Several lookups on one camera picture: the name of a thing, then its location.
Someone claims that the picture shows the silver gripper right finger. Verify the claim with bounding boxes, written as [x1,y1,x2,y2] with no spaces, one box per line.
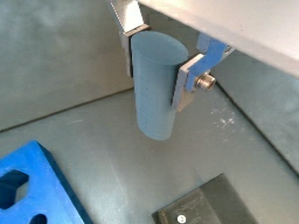
[172,32,234,112]

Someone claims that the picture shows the light blue oval cylinder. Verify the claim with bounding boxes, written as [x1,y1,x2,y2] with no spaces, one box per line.
[131,31,188,141]

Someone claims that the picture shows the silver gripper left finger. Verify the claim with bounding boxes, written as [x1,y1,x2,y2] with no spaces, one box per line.
[108,0,149,77]

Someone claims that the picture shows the black curved holder stand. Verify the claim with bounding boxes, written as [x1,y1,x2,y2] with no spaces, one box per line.
[152,173,258,224]

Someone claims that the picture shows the blue foam shape board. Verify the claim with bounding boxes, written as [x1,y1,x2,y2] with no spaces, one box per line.
[0,141,93,224]

